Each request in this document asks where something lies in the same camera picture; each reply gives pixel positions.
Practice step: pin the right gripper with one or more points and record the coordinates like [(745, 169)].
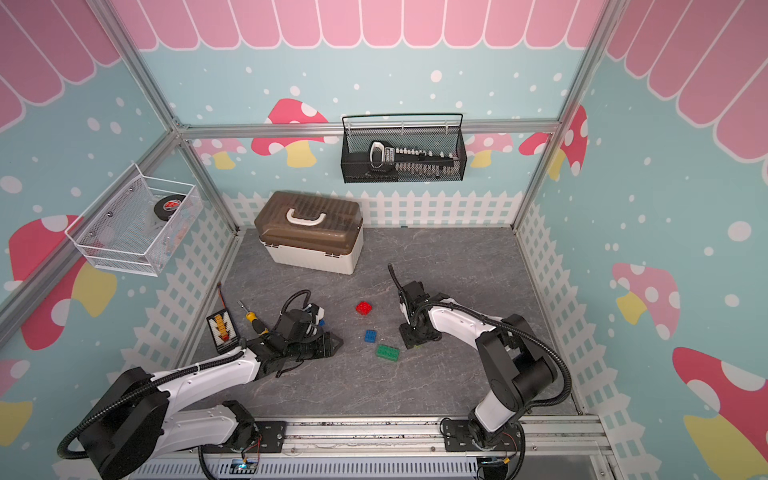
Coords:
[(408, 340)]

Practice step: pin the black tape roll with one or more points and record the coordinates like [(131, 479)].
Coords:
[(165, 208)]

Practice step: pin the black wire wall basket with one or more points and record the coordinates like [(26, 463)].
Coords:
[(437, 132)]

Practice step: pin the green long lego brick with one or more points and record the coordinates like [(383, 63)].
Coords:
[(387, 353)]

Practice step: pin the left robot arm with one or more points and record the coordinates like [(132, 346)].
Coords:
[(145, 415)]

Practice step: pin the brown lid tool box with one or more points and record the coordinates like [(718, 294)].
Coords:
[(313, 232)]

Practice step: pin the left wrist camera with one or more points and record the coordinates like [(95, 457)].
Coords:
[(315, 314)]

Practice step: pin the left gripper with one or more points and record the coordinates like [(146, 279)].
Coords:
[(325, 345)]

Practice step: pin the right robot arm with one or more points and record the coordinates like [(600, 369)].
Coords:
[(522, 371)]

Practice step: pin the yellow handle screwdriver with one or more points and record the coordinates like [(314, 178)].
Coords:
[(255, 319)]

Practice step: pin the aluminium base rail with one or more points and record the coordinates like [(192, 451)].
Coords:
[(405, 447)]

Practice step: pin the white wire wall basket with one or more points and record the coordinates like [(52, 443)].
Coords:
[(120, 232)]

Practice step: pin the red lego brick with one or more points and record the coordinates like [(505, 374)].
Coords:
[(364, 308)]

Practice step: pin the socket bit set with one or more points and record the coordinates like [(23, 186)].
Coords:
[(411, 164)]

